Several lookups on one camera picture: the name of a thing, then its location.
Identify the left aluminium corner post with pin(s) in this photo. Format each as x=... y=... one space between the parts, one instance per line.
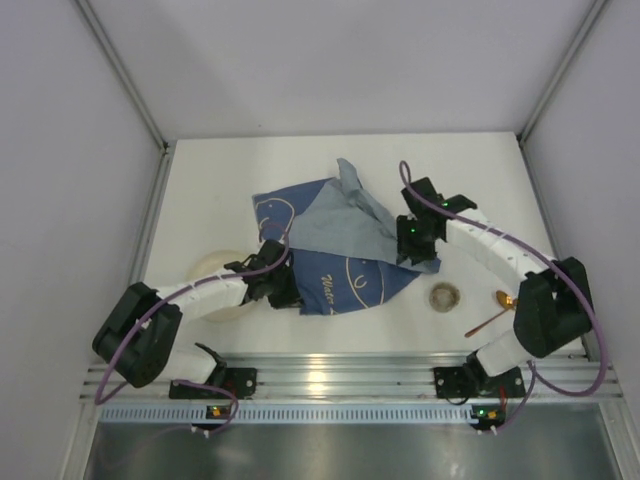
x=118 y=67

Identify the cream ceramic plate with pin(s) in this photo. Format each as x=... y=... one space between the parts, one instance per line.
x=208 y=265

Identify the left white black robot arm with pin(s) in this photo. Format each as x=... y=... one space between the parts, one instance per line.
x=139 y=338

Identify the aluminium corner post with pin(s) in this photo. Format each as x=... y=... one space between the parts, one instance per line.
x=118 y=67
x=570 y=54

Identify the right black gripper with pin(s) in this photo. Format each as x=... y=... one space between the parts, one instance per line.
x=413 y=248

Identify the small speckled ceramic cup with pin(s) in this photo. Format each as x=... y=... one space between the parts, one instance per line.
x=444 y=297

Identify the right aluminium corner post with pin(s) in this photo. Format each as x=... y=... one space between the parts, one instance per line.
x=570 y=54

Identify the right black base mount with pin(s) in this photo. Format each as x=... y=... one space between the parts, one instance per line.
x=458 y=383

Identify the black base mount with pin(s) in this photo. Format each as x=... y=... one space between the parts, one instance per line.
x=458 y=383
x=239 y=381

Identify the blue placemat with gold print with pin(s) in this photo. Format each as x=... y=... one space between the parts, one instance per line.
x=343 y=242

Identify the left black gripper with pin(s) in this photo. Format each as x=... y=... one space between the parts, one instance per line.
x=288 y=293

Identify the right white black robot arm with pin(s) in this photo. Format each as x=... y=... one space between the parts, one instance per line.
x=552 y=300

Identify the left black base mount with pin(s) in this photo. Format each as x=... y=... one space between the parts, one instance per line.
x=239 y=381

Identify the perforated cable duct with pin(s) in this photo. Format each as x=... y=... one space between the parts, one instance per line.
x=255 y=413

